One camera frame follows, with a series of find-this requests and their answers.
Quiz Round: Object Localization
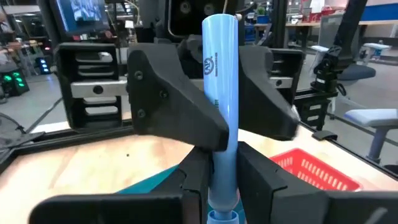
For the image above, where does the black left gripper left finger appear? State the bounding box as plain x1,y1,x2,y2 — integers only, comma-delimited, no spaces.
29,147,214,224

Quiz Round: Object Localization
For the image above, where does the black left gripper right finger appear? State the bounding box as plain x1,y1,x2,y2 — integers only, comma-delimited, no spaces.
237,142,398,224

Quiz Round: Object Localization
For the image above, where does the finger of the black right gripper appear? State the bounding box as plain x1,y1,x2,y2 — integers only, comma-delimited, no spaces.
238,45,300,141
127,42,229,152

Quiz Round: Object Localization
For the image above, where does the light blue highlighter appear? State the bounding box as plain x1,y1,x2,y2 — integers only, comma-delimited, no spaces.
201,13,241,224

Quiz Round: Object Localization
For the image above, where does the black device with blue lights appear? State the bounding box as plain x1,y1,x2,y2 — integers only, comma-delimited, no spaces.
35,56,51,75

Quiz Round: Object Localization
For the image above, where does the teal plastic bin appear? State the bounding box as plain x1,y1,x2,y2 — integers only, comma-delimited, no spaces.
116,164,247,224

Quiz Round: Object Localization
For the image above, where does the computer tower with green lights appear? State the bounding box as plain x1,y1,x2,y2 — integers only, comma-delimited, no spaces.
0,68,30,98

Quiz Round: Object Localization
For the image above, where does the red slotted plastic basket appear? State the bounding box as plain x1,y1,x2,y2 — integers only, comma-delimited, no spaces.
269,147,363,192

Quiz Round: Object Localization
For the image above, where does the black computer monitor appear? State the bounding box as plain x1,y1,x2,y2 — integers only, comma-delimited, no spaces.
49,0,110,35

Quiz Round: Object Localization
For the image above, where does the light blue stool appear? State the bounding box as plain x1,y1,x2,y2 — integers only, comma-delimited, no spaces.
343,108,398,165

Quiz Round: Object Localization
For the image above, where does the white stool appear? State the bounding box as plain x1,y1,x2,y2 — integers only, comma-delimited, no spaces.
361,42,393,60

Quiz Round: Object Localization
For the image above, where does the wooden table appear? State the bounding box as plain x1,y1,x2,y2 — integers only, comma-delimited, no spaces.
253,18,398,52

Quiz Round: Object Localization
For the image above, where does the black labelled mount box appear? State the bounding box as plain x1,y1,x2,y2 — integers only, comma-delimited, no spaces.
293,89,340,131

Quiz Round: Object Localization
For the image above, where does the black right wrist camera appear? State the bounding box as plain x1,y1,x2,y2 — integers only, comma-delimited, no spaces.
167,0,245,43

